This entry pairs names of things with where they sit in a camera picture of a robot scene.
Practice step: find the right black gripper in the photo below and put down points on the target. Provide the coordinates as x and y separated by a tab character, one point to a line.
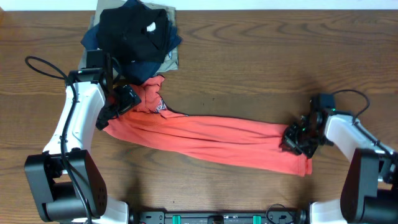
290	143

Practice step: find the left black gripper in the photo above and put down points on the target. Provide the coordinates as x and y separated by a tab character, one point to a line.
131	98

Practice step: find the red t-shirt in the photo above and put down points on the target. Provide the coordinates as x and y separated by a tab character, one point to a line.
223	140

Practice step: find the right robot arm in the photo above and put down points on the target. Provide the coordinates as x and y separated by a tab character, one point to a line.
369	194

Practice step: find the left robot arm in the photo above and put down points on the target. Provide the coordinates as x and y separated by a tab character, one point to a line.
64	180

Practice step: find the navy folded garment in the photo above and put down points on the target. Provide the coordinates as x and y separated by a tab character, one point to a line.
143	70

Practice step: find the khaki folded garment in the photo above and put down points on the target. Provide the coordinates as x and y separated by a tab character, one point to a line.
171	62

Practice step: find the black folded garment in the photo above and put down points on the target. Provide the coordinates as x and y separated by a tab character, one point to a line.
134	33

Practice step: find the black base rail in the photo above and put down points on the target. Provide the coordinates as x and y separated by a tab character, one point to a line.
277	216

